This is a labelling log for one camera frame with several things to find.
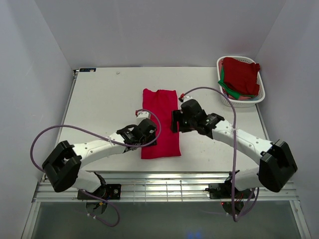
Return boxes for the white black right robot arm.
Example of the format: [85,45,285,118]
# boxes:
[171,99,298,198]

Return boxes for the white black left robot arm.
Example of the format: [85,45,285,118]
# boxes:
[42,119,157,199]

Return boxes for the light blue t shirt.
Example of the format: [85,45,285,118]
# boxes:
[224,93,259,103]

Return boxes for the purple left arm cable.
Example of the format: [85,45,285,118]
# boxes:
[29,109,162,227]

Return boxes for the dark red folded t shirt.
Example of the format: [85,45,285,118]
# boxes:
[223,57,260,96]

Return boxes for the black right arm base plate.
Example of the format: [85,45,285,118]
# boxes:
[205,183,255,200]

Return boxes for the blue label sticker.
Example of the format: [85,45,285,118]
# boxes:
[79,68,96,72]

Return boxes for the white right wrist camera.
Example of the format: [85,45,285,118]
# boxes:
[179,94,193,103]

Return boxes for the green t shirt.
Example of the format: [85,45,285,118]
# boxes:
[218,67,241,100]

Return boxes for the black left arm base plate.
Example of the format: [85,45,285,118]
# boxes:
[77,184,122,200]

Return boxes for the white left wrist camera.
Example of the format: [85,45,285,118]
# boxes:
[136,111,151,124]

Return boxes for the pink t shirt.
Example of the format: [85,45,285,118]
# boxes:
[218,60,254,101]

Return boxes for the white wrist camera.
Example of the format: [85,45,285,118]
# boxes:
[179,94,193,103]
[136,111,151,124]

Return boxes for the bright red t shirt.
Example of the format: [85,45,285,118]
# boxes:
[141,89,181,160]

